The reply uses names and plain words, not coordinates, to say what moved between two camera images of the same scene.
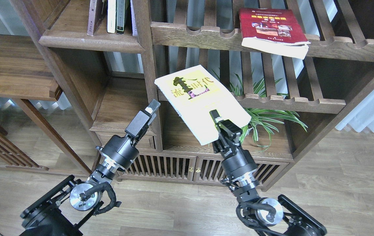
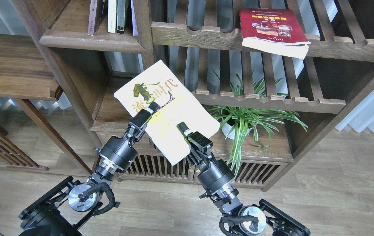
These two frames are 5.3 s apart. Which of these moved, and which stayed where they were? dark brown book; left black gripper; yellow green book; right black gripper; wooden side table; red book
Moved: yellow green book; right black gripper
Stayed: red book; wooden side table; left black gripper; dark brown book
